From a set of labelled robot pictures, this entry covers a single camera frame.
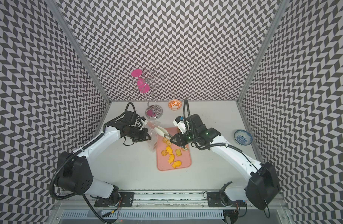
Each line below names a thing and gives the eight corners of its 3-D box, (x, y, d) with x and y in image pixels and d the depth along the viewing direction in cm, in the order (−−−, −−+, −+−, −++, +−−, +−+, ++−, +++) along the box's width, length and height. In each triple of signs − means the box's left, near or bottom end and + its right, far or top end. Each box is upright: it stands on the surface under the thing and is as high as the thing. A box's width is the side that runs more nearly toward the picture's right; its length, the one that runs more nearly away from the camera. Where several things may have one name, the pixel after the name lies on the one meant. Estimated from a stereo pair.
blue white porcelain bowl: (231, 140, 98) (234, 135, 92) (233, 133, 102) (236, 127, 97) (247, 147, 95) (252, 142, 89) (249, 138, 99) (253, 133, 94)
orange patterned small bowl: (168, 110, 113) (168, 108, 111) (168, 101, 119) (168, 99, 117) (181, 110, 113) (181, 108, 111) (181, 101, 119) (181, 99, 117)
